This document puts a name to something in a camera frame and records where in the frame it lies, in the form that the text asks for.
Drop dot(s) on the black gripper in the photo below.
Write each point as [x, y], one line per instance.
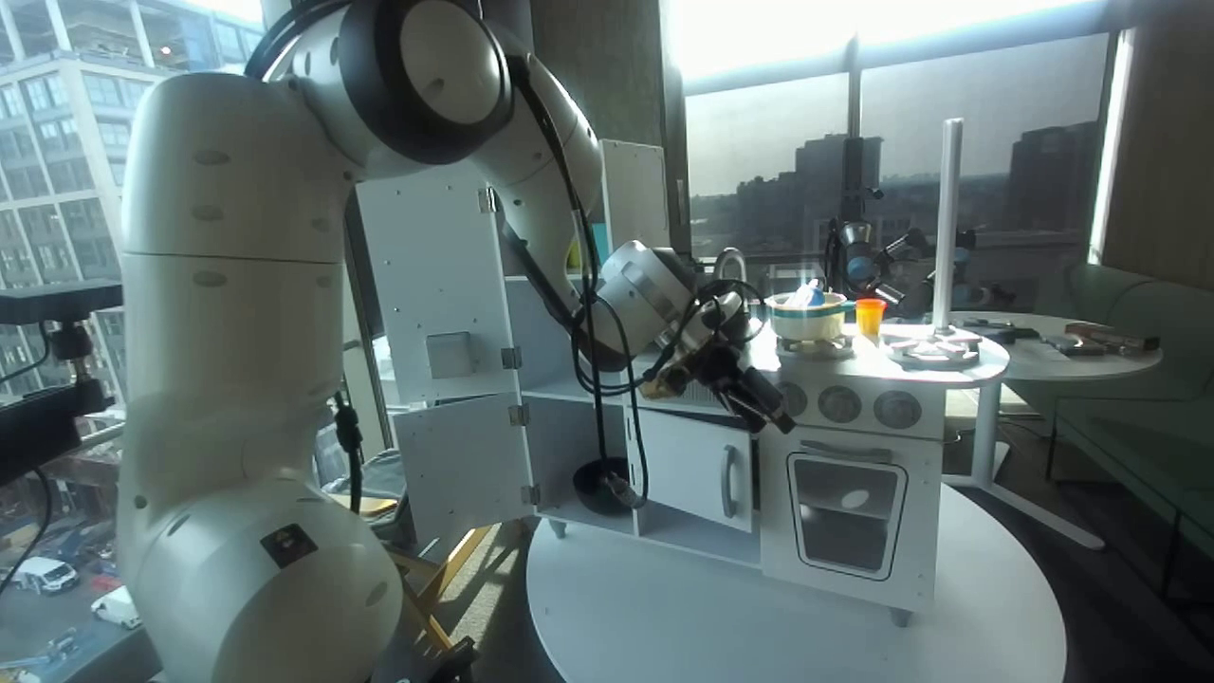
[725, 362]

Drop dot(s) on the white oven door with window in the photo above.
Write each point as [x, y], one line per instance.
[775, 531]

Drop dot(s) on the short white fridge door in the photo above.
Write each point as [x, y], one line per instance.
[457, 467]

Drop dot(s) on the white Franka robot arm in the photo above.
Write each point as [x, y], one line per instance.
[228, 315]

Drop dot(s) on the grey oven knob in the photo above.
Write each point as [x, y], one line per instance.
[898, 406]
[798, 404]
[839, 404]

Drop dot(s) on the white toy pot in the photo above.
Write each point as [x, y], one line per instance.
[809, 323]

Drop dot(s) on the white toy kitchen unit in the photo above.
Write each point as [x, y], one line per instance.
[874, 378]

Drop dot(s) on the small orange translucent cup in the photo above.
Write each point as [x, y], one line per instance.
[869, 321]

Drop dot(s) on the silver toy faucet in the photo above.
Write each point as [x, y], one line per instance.
[729, 262]

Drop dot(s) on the white plate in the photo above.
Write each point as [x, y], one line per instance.
[935, 350]

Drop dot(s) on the white upright pole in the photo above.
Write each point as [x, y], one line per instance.
[950, 215]

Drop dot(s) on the white round side table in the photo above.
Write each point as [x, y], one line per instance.
[1075, 364]

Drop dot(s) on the wooden folding chair black fabric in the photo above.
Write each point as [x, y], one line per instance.
[460, 557]

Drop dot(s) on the dark flat tray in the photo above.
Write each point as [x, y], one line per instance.
[1108, 339]

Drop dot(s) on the green box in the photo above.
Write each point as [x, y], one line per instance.
[1138, 431]

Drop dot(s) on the black camera on stand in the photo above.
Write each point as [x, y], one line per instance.
[859, 266]

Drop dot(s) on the black camera rig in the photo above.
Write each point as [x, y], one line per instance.
[52, 419]

